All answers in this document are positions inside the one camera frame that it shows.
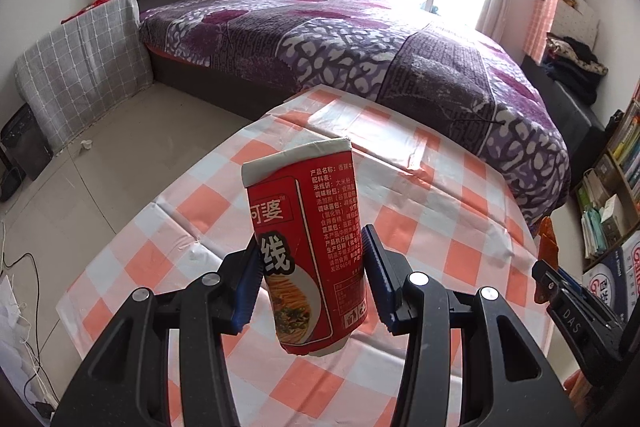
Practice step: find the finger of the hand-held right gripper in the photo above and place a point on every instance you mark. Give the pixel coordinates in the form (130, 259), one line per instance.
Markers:
(547, 279)

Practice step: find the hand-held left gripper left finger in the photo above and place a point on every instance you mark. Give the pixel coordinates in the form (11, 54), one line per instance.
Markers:
(247, 292)

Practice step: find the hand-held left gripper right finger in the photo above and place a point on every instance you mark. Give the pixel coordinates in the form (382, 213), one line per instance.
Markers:
(378, 274)

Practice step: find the orange snack wrapper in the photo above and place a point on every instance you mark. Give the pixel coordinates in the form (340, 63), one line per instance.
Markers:
(548, 239)

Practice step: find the red noodle cup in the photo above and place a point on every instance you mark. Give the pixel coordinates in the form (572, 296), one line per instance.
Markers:
(310, 232)

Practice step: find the printed cardboard box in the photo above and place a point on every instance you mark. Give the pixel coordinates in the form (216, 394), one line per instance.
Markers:
(620, 269)

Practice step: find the orange white checkered tablecloth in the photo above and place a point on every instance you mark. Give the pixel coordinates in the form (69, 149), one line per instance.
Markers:
(450, 217)

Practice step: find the bookshelf with books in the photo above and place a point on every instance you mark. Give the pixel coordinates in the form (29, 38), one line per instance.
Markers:
(615, 187)

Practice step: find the black bench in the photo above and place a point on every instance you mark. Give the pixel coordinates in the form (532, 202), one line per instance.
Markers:
(575, 122)

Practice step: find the pile of dark clothes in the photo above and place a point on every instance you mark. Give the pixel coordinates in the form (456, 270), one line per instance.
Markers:
(575, 67)

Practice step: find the crumpled paper scrap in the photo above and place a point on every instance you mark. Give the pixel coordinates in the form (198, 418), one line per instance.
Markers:
(85, 145)

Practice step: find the white cloth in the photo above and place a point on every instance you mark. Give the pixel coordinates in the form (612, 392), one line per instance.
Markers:
(12, 332)

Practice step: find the bed with purple blanket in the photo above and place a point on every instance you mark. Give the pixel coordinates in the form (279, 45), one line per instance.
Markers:
(350, 37)

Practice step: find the pink box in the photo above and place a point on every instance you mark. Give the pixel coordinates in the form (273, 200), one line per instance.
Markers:
(540, 29)

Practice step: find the white storage box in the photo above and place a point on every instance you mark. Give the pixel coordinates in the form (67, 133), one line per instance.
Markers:
(575, 24)

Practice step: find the black floor appliance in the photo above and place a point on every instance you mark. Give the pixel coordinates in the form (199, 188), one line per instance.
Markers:
(20, 147)

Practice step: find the grey checked mat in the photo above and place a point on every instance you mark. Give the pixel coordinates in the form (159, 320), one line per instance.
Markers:
(85, 67)

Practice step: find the red cloth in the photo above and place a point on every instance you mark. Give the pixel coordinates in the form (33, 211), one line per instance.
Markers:
(87, 9)

